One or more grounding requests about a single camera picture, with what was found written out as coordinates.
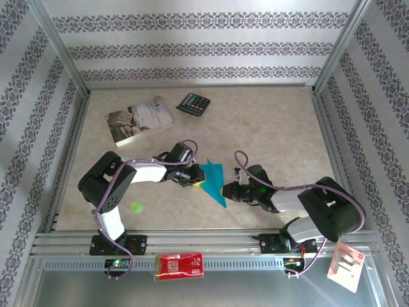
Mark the red packet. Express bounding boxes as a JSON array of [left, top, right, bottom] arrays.
[[154, 251, 205, 282]]

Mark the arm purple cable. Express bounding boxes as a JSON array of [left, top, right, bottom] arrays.
[[234, 150, 367, 278], [91, 139, 199, 281]]

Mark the pink blister pack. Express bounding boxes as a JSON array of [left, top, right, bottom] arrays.
[[326, 240, 366, 294]]

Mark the blue paper sheet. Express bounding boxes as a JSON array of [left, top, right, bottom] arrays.
[[199, 157, 229, 209]]

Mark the aluminium side rail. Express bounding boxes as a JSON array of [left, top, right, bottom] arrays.
[[311, 92, 366, 231], [43, 92, 92, 233]]

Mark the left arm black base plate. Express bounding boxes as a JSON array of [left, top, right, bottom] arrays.
[[89, 234, 149, 256]]

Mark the aluminium frame post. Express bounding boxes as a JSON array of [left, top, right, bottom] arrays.
[[311, 0, 383, 97], [27, 0, 93, 98]]

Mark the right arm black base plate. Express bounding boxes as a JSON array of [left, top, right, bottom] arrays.
[[258, 232, 319, 256]]

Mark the grey metal sheet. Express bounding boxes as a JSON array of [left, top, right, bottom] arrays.
[[30, 268, 384, 307]]

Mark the slotted metal cable duct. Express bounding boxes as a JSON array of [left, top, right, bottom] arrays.
[[41, 257, 287, 272]]

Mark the black calculator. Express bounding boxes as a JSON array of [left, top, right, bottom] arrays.
[[176, 92, 212, 118]]

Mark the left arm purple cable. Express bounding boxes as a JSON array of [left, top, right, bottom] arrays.
[[91, 139, 199, 281]]

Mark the long aluminium mounting rail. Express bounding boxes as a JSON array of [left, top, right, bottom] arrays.
[[30, 227, 380, 258]]

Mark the thin aluminium edge rail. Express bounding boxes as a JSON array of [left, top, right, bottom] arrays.
[[86, 83, 316, 92]]

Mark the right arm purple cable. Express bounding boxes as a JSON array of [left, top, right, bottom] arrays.
[[234, 150, 367, 278]]

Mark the paperback book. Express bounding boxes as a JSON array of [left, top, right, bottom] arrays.
[[107, 95, 174, 149]]

